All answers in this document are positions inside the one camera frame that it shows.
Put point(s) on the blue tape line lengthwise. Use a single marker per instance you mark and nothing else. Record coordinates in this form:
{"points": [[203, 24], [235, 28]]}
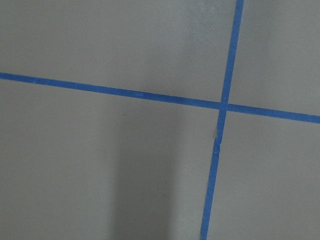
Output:
{"points": [[222, 112]]}

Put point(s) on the blue tape line crosswise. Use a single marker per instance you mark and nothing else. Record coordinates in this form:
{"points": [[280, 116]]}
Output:
{"points": [[295, 116]]}

